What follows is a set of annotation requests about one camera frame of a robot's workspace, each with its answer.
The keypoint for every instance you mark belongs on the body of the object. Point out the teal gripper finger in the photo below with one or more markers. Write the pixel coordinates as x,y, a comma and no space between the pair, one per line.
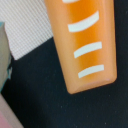
5,57

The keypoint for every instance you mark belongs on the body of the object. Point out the orange bread loaf toy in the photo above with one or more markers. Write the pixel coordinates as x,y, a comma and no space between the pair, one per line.
84,36

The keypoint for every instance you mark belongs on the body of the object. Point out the white woven placemat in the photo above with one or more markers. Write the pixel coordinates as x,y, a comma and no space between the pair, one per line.
26,24

